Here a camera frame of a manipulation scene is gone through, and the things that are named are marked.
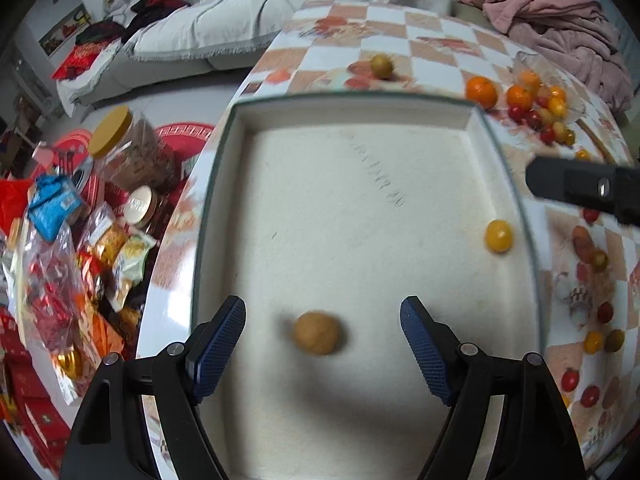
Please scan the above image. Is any yellow cherry tomato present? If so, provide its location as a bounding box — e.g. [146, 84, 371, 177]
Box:
[485, 219, 513, 254]

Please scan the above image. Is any brown longan fruit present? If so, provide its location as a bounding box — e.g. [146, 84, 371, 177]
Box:
[292, 311, 346, 356]

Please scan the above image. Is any olive longan fruit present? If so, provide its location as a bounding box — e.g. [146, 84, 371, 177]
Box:
[369, 54, 394, 80]

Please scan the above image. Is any clear glass fruit bowl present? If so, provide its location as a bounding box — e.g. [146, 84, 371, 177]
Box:
[512, 51, 586, 124]

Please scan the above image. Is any large orange mandarin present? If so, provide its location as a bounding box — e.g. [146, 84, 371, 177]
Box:
[465, 76, 499, 110]

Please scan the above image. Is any pink blanket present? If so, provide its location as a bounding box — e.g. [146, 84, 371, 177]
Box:
[459, 0, 634, 113]

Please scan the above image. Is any white-lid small jar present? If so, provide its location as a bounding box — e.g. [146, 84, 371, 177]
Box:
[124, 185, 163, 230]

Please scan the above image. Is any blue snack packet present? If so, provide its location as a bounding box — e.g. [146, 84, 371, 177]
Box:
[27, 174, 87, 244]

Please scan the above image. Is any yellow-lid plastic jar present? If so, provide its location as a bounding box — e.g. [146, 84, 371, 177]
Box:
[88, 105, 178, 193]

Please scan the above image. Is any white shallow tray box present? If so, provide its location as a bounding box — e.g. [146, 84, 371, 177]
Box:
[193, 93, 540, 479]

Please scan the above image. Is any white covered sofa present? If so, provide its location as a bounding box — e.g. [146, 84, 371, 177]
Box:
[56, 0, 451, 116]

